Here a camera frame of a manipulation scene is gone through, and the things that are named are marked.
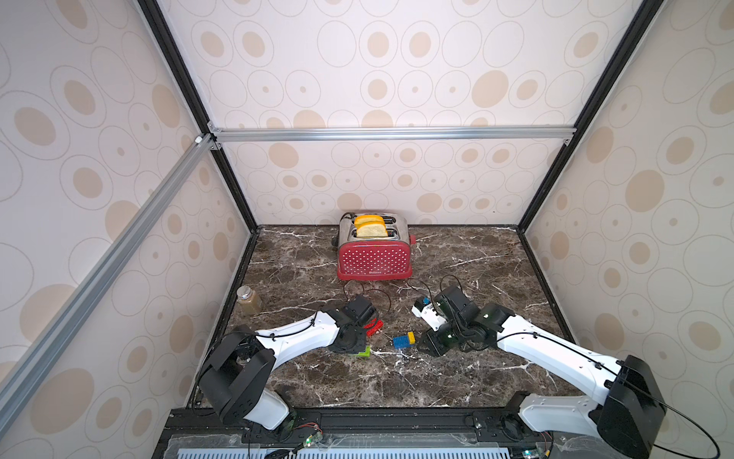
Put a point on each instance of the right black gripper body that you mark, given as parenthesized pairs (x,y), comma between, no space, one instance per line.
(435,339)

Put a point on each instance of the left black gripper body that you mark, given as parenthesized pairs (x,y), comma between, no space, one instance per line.
(356,344)

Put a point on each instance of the red lego brick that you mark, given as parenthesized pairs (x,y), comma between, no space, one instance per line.
(373,327)

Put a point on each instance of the lime green lego brick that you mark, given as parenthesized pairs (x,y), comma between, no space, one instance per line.
(366,353)

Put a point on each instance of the blue lego brick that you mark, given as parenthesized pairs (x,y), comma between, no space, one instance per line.
(401,342)

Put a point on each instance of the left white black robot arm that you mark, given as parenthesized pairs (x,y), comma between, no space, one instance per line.
(235,375)

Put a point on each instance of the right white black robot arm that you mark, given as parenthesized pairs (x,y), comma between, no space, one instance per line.
(619,400)

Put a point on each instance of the red polka dot toaster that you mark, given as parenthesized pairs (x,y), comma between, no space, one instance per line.
(374,259)

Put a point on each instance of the front yellow toast slice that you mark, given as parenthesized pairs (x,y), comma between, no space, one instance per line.
(372,229)

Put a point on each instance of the yellow toast slice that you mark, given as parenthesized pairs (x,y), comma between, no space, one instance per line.
(368,219)
(372,229)

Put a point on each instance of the back yellow toast slice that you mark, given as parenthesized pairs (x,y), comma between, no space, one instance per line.
(368,219)

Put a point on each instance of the small brown liquid bottle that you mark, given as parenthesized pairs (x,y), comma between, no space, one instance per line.
(249,303)

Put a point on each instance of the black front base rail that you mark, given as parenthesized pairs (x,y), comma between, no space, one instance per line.
(482,424)

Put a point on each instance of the horizontal aluminium back rail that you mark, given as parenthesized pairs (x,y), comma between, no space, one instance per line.
(381,134)

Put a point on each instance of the diagonal aluminium left rail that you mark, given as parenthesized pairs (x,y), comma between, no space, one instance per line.
(44,354)

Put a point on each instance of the right black corner post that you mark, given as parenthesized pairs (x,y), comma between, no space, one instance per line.
(621,57)

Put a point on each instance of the black corner post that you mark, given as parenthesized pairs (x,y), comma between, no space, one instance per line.
(154,17)
(621,57)

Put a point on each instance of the left black corner post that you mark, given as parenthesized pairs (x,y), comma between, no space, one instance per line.
(154,17)

